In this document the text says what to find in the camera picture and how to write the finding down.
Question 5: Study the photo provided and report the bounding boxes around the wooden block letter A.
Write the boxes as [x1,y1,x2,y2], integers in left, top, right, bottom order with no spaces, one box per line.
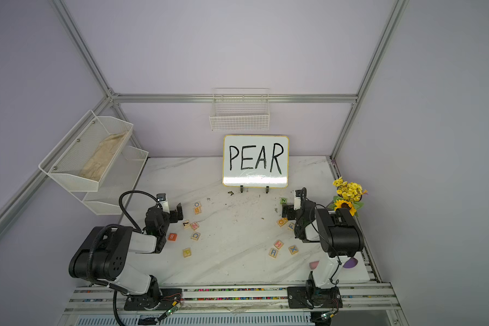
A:
[277,218,288,227]

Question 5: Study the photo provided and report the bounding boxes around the wooden block letter P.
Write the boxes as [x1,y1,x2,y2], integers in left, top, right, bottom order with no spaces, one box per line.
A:
[183,248,192,258]

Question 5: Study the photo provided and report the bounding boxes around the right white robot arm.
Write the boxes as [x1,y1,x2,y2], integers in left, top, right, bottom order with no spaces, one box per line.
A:
[282,187,365,308]

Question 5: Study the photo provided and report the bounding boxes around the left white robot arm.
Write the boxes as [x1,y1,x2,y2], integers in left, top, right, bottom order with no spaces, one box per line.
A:
[69,190,183,310]

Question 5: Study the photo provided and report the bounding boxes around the wooden block letter X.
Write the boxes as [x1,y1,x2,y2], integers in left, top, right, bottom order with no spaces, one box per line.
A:
[289,245,299,255]

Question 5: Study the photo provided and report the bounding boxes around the wooden block letter Q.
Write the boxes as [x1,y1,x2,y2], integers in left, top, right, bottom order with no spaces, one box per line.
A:
[191,232,201,241]

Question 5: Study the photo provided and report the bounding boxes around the white PEAR whiteboard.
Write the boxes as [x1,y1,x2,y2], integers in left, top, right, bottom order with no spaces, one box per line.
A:
[222,134,289,189]

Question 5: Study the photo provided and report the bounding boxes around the wooden block red H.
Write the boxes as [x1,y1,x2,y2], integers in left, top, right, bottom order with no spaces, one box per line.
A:
[274,240,284,249]

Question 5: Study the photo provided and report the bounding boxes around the yellow flower bouquet pot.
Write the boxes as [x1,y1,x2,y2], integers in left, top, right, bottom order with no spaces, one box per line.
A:
[328,177,368,217]

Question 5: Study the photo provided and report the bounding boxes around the white mesh lower shelf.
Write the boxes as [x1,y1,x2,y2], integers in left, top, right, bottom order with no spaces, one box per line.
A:
[81,145,148,215]

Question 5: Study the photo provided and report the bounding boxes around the white mesh shelf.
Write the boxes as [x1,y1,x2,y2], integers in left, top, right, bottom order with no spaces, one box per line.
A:
[81,145,148,215]
[39,111,133,192]

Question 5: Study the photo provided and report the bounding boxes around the purple pink toy shovel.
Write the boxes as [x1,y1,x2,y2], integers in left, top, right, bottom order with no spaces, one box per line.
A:
[309,258,359,270]

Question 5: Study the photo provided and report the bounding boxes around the beige cloth in shelf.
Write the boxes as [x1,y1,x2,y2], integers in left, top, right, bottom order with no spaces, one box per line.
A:
[79,132,127,181]

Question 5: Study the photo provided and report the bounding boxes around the white mesh upper shelf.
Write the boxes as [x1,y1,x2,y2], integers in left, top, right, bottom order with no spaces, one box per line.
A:
[39,111,133,192]

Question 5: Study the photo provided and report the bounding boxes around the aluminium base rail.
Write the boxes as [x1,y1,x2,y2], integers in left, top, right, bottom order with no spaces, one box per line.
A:
[63,283,402,315]

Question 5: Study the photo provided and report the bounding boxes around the white wire wall basket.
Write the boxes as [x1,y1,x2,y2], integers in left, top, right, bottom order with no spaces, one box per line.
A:
[209,88,270,132]

